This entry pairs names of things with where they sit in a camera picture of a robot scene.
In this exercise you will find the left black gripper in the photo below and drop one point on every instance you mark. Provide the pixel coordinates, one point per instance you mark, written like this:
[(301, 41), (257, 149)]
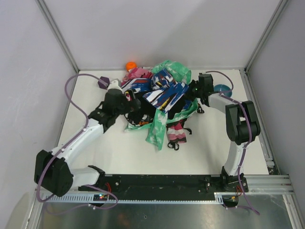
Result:
[(133, 105)]

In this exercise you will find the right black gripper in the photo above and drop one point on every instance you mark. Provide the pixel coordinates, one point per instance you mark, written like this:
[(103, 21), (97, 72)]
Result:
[(190, 93)]

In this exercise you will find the green white tie-dye cloth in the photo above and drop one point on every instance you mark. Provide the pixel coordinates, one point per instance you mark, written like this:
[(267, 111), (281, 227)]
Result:
[(157, 128)]

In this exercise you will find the blue white patterned cloth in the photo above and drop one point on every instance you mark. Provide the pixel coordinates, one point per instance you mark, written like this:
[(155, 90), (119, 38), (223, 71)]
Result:
[(161, 90)]

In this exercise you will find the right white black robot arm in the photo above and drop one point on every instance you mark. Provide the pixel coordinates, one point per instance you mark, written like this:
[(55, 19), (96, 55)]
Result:
[(242, 127)]

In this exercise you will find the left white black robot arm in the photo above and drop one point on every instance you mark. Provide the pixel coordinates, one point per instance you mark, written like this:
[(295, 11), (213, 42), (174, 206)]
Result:
[(53, 170)]

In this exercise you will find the black orange patterned cloth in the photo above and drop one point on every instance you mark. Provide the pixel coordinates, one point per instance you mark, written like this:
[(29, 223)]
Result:
[(138, 119)]

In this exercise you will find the pink white patterned cloth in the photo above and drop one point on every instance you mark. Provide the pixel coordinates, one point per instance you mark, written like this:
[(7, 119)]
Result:
[(138, 72)]

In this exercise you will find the blue ceramic bowl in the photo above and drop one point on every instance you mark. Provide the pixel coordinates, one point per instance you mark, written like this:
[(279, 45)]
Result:
[(223, 88)]

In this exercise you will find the purple polyhedron block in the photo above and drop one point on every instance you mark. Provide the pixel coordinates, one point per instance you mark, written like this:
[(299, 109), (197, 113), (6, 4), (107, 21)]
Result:
[(103, 82)]

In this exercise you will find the orange ball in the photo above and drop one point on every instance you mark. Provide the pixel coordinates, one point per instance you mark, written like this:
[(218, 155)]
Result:
[(130, 65)]

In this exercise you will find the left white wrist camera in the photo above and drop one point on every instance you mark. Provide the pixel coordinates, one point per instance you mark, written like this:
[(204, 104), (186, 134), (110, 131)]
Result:
[(115, 84)]

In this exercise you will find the pink striped cloth with straps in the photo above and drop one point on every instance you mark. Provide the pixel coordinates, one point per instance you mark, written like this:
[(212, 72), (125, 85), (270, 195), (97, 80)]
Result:
[(176, 134)]

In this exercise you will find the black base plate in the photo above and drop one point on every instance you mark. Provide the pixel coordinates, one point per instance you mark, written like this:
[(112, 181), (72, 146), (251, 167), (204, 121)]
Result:
[(165, 187)]

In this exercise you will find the grey cable duct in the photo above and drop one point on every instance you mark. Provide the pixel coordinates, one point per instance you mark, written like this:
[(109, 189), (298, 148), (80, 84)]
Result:
[(99, 198)]

